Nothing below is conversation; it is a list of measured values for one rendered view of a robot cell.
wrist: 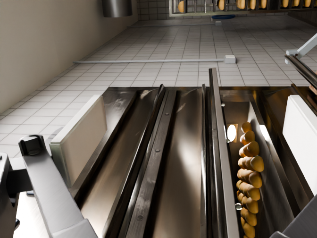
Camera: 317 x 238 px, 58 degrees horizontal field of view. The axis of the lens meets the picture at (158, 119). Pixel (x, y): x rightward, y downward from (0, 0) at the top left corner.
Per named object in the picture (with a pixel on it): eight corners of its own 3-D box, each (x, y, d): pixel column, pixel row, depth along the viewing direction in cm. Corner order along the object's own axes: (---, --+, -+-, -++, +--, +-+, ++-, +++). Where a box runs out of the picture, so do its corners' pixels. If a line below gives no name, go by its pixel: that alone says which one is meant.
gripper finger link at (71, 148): (71, 189, 16) (59, 188, 16) (108, 130, 22) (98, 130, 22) (60, 143, 15) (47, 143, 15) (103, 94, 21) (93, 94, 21)
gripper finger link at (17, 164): (41, 199, 14) (-12, 196, 15) (80, 146, 19) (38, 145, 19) (34, 174, 14) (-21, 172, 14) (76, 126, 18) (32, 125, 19)
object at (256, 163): (253, 253, 158) (242, 252, 159) (242, 195, 201) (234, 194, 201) (265, 162, 131) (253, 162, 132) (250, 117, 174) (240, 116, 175)
